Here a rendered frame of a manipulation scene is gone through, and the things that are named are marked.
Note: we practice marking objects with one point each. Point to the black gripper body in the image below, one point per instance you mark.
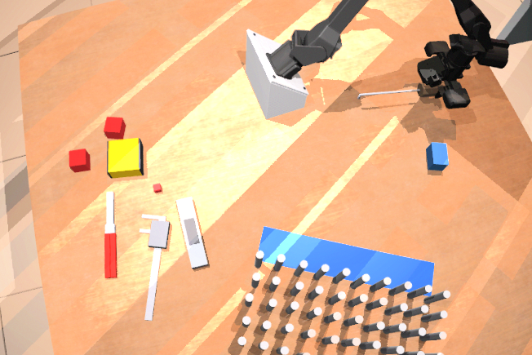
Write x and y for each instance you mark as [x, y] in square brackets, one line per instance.
[454, 97]

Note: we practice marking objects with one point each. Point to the blue flat strip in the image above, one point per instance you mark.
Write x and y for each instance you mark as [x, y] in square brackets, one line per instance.
[317, 252]

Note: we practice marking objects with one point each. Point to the yellow box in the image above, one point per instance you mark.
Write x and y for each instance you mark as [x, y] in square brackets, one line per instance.
[125, 158]

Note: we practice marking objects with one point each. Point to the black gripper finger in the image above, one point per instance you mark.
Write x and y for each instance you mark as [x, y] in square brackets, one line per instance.
[440, 92]

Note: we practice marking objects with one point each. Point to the small blue block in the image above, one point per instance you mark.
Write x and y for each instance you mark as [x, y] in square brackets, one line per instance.
[437, 157]

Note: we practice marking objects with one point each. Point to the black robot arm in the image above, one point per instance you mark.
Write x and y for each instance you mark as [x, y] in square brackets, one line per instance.
[321, 42]

